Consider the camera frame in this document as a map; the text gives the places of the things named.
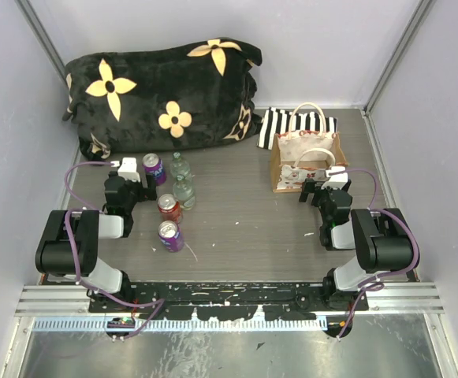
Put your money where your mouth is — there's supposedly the purple soda can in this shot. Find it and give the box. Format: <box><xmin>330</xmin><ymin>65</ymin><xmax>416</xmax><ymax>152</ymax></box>
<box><xmin>142</xmin><ymin>153</ymin><xmax>166</xmax><ymax>186</ymax></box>
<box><xmin>158</xmin><ymin>220</ymin><xmax>184</xmax><ymax>252</ymax></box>

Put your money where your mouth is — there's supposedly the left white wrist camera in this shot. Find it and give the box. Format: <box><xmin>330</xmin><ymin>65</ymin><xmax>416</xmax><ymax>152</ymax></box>
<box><xmin>111</xmin><ymin>157</ymin><xmax>141</xmax><ymax>182</ymax></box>

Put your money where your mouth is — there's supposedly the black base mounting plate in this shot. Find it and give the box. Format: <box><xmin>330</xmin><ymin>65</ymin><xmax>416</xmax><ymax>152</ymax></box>
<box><xmin>87</xmin><ymin>282</ymin><xmax>369</xmax><ymax>321</ymax></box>

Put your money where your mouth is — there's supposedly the black floral plush blanket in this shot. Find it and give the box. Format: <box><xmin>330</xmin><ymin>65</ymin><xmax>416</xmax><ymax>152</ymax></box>
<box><xmin>63</xmin><ymin>38</ymin><xmax>263</xmax><ymax>161</ymax></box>

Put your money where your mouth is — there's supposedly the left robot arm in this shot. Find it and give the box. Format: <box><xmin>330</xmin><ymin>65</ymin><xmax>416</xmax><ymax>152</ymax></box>
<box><xmin>35</xmin><ymin>172</ymin><xmax>157</xmax><ymax>312</ymax></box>

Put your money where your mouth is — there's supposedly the black white striped cloth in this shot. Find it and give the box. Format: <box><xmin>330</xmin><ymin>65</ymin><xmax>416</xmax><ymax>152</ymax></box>
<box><xmin>257</xmin><ymin>107</ymin><xmax>338</xmax><ymax>150</ymax></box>

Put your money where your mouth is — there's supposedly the clear bottle front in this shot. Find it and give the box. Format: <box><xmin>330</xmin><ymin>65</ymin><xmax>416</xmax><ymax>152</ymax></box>
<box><xmin>173</xmin><ymin>174</ymin><xmax>195</xmax><ymax>210</ymax></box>

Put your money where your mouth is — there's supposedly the purple soda can front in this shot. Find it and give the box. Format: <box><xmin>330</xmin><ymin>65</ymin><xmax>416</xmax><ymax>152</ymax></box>
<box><xmin>158</xmin><ymin>220</ymin><xmax>184</xmax><ymax>252</ymax></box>

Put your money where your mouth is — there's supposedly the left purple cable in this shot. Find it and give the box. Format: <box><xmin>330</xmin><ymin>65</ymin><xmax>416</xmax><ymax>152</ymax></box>
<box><xmin>63</xmin><ymin>160</ymin><xmax>166</xmax><ymax>339</ymax></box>

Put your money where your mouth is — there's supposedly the clear bottle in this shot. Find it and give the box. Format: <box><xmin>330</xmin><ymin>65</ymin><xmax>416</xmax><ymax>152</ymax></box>
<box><xmin>173</xmin><ymin>174</ymin><xmax>195</xmax><ymax>210</ymax></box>
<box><xmin>170</xmin><ymin>151</ymin><xmax>192</xmax><ymax>181</ymax></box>

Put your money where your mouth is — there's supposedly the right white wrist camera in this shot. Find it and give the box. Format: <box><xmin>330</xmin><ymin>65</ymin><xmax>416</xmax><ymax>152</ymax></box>
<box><xmin>322</xmin><ymin>166</ymin><xmax>351</xmax><ymax>191</ymax></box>

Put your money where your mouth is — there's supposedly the red soda can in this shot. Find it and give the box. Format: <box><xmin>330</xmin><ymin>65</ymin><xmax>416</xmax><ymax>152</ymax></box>
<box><xmin>157</xmin><ymin>194</ymin><xmax>183</xmax><ymax>224</ymax></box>

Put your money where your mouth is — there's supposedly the purple cable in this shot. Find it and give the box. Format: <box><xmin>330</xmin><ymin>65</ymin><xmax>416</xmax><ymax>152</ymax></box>
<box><xmin>337</xmin><ymin>168</ymin><xmax>420</xmax><ymax>340</ymax></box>
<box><xmin>63</xmin><ymin>160</ymin><xmax>166</xmax><ymax>339</ymax></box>

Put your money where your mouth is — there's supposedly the cat print canvas bag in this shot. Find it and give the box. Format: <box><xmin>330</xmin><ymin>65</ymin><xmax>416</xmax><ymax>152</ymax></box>
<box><xmin>270</xmin><ymin>102</ymin><xmax>348</xmax><ymax>193</ymax></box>

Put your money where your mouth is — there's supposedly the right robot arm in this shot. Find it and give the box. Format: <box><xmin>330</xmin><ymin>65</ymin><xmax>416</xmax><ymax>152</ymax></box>
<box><xmin>299</xmin><ymin>178</ymin><xmax>419</xmax><ymax>310</ymax></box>

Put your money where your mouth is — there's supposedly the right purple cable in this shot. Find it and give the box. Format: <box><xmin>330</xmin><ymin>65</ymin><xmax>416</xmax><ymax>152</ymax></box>
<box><xmin>337</xmin><ymin>168</ymin><xmax>420</xmax><ymax>340</ymax></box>

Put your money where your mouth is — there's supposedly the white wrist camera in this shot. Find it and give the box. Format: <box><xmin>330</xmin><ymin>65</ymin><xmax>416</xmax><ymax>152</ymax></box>
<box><xmin>322</xmin><ymin>166</ymin><xmax>351</xmax><ymax>191</ymax></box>
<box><xmin>111</xmin><ymin>157</ymin><xmax>141</xmax><ymax>182</ymax></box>

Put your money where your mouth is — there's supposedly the purple soda can rear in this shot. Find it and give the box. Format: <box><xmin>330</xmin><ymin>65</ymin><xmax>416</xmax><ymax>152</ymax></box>
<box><xmin>142</xmin><ymin>153</ymin><xmax>166</xmax><ymax>186</ymax></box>

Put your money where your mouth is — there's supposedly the aluminium rail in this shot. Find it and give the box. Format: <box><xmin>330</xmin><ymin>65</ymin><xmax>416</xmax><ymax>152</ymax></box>
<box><xmin>15</xmin><ymin>282</ymin><xmax>444</xmax><ymax>317</ymax></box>

